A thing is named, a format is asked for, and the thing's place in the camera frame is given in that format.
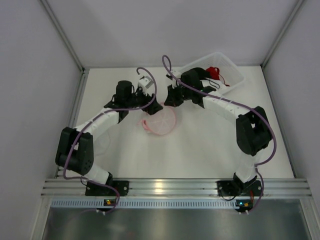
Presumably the pink trimmed mesh laundry bag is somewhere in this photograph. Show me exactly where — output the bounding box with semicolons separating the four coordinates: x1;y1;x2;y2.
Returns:
136;102;177;136

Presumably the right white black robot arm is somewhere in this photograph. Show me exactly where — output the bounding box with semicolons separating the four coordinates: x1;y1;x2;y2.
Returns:
164;67;274;185

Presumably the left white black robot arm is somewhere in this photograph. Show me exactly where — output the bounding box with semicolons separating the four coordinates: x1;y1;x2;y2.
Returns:
55;77;163;185

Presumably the blue trimmed mesh laundry bag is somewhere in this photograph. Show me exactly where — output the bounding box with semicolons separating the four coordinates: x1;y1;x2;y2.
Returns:
94;131;111;156

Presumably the white garment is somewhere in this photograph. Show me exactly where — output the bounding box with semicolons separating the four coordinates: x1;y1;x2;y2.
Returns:
200;78;230;96

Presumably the black garment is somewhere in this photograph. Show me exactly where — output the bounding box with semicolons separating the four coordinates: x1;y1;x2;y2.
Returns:
191;67;212;80

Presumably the red garment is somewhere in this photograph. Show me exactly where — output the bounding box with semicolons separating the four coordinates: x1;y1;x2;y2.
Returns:
205;66;230;87

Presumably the white plastic basket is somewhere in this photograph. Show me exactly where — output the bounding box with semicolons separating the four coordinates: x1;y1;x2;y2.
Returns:
178;52;247;95

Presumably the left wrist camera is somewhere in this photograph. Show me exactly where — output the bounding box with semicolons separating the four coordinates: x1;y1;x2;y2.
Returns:
138;76;154;95

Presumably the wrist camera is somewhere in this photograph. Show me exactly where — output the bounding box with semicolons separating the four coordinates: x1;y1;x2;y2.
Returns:
165;70;181;81
138;76;154;95

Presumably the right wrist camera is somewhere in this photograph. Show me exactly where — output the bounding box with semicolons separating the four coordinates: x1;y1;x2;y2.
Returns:
165;70;181;81

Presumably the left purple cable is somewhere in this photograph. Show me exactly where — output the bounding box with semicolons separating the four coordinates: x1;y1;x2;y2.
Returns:
62;66;157;181

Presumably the purple cable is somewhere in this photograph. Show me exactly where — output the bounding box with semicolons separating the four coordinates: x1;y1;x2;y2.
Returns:
161;54;278;167
62;66;157;181

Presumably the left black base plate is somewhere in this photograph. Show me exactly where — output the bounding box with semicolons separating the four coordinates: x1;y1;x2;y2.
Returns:
85;180;130;197

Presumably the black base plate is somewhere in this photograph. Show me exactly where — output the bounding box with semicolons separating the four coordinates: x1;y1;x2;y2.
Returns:
85;180;130;197
216;180;243;198

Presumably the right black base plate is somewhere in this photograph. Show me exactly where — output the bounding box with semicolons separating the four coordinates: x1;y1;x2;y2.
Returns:
216;180;243;198

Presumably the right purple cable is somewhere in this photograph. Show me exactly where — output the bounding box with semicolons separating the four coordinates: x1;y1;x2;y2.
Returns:
161;54;278;167

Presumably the perforated white cable duct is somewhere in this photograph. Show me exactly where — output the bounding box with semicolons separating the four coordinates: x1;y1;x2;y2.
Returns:
50;198;249;210

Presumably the aluminium mounting rail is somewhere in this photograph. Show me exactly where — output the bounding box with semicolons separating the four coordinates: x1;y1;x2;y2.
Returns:
40;169;312;199

